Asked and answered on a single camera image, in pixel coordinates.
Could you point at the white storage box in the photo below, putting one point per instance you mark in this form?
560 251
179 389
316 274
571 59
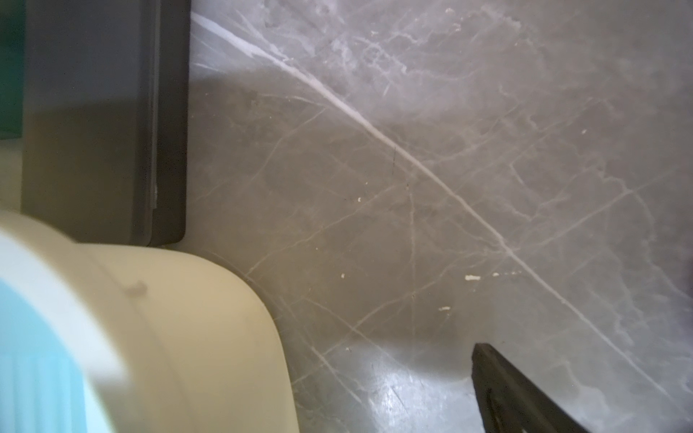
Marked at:
165 341

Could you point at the dark green pencil case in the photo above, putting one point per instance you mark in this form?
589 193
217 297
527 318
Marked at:
13 21

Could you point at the teal translucent pencil case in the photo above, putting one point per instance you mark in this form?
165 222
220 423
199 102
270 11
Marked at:
41 387

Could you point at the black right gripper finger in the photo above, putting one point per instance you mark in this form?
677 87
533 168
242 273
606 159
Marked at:
509 402

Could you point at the black pencil case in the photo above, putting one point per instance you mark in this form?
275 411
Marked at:
105 122

